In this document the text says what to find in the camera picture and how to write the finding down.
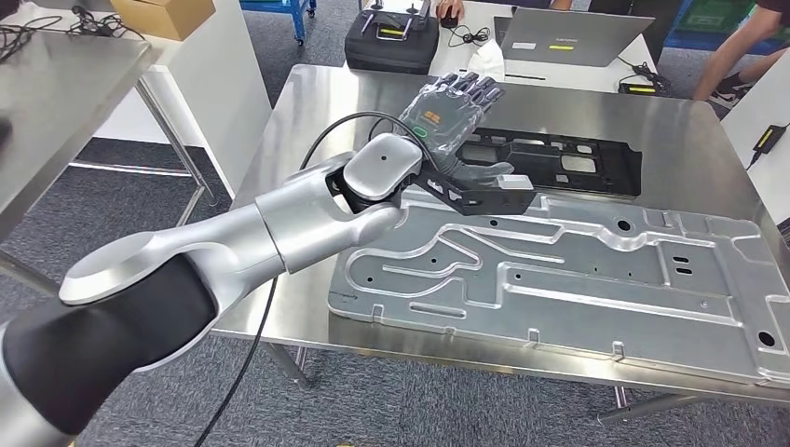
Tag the brown cardboard box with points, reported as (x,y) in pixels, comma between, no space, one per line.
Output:
(160,18)

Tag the person's hand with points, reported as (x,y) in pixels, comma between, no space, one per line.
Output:
(449,6)

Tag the black power adapter yellow label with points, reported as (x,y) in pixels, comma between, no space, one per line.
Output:
(639,89)
(768,139)

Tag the white tissue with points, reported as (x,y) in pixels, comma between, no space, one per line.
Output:
(487,62)

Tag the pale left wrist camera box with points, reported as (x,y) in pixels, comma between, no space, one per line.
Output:
(515,182)

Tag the person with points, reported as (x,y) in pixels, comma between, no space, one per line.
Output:
(740,37)

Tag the white desk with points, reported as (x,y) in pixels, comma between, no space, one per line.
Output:
(759,92)
(555,77)

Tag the green plastic crate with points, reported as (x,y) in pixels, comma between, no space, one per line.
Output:
(716,15)

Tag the white cabinet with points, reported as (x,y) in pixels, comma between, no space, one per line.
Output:
(228,92)

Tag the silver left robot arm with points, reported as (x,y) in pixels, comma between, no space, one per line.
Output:
(308,228)

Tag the black carry case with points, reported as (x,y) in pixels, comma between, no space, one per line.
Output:
(389,58)

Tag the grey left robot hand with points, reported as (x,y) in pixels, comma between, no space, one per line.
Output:
(438,120)

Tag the stainless steel workbench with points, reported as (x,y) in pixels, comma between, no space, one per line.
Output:
(679,136)

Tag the long black plastic part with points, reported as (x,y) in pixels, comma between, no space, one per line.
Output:
(611,173)

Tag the stainless steel side table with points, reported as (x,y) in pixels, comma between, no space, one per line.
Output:
(62,92)

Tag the large grey metal panel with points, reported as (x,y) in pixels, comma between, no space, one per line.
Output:
(555,321)

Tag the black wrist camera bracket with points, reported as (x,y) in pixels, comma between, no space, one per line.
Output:
(487,203)

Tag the grey laptop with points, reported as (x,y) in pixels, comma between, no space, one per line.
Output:
(574,37)

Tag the blue steel shelf rack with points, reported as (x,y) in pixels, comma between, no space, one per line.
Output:
(299,18)

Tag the black computer mouse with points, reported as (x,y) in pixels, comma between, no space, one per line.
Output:
(449,21)

